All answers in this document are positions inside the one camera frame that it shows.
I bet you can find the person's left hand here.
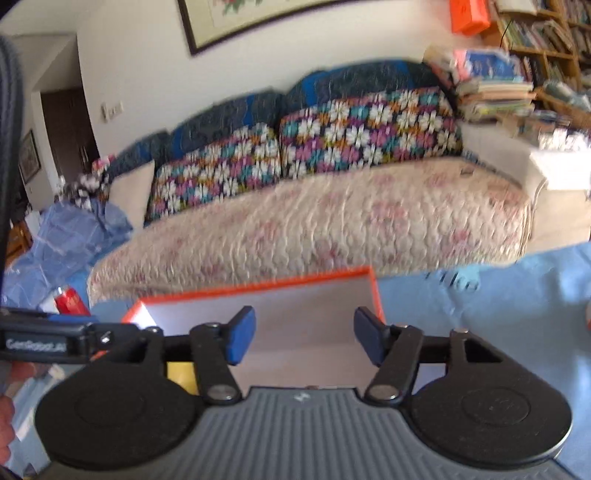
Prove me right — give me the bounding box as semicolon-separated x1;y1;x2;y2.
0;362;36;465

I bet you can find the red soda can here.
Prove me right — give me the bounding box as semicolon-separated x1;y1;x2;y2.
54;285;90;317

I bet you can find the orange storage box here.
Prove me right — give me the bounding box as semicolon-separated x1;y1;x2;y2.
123;267;384;391

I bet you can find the blue plaid cloth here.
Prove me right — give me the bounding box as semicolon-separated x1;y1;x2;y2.
1;200;132;310

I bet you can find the light blue tablecloth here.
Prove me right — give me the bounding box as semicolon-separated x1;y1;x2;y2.
1;245;590;479

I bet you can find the sofa with quilted cover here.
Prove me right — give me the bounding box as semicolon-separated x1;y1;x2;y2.
87;60;559;303

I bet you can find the small framed picture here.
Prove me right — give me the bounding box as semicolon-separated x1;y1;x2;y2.
18;130;41;185

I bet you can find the cream pillow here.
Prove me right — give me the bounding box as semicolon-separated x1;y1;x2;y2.
109;161;154;231

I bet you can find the left floral cushion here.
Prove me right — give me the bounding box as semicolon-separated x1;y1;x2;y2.
146;123;283;222

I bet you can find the floral cushion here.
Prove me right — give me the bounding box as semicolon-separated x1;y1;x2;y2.
280;87;463;179
146;123;283;222

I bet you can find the right floral cushion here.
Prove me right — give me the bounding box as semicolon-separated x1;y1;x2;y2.
280;87;463;179

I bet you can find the stack of books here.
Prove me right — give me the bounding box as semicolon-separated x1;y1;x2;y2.
423;45;536;122

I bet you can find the framed flower painting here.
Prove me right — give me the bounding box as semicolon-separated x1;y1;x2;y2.
177;0;341;56

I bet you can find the orange paper bag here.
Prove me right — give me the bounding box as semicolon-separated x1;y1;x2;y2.
449;0;491;36

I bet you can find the wooden bookshelf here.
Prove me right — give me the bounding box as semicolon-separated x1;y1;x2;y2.
484;0;591;100

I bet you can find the black braided cable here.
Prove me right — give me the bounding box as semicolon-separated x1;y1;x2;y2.
0;35;25;296

